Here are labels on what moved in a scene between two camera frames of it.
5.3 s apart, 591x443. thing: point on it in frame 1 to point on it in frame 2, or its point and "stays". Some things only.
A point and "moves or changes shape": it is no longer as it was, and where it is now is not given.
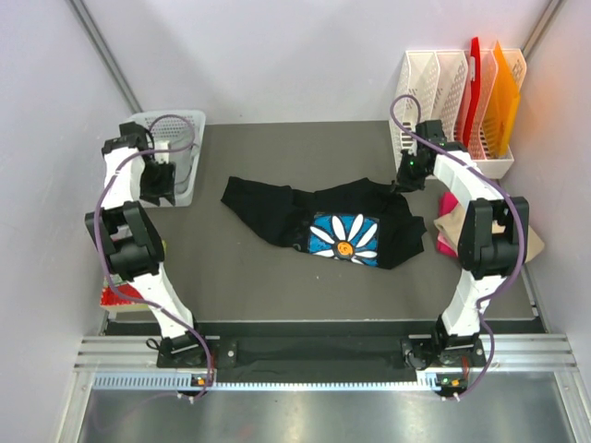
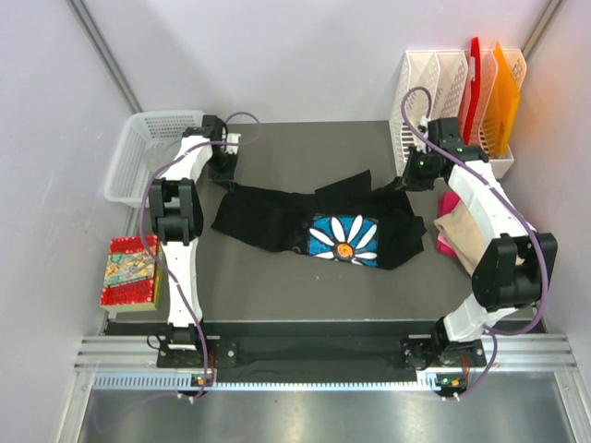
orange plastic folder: [502, 120] stays
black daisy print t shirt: [360, 222] moves or changes shape
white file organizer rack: [440, 82] stays
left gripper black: [166, 189] to [226, 177]
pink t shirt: [447, 203] stays
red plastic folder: [474, 89] stays
